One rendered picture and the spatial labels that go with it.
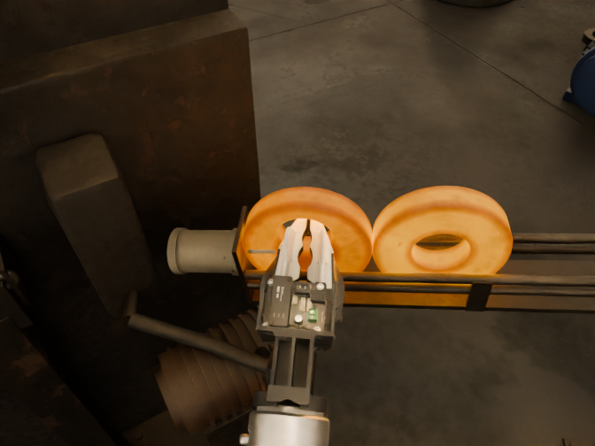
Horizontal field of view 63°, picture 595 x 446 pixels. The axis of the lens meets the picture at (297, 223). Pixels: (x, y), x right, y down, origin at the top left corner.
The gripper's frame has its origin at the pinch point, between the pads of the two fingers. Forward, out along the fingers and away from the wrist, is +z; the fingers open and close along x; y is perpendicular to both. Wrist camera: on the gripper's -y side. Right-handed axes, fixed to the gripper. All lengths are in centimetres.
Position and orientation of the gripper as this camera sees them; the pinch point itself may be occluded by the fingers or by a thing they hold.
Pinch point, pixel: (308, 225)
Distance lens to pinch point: 55.3
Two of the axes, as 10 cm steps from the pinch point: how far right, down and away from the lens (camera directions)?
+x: -9.9, -0.7, 0.7
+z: 1.0, -9.1, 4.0
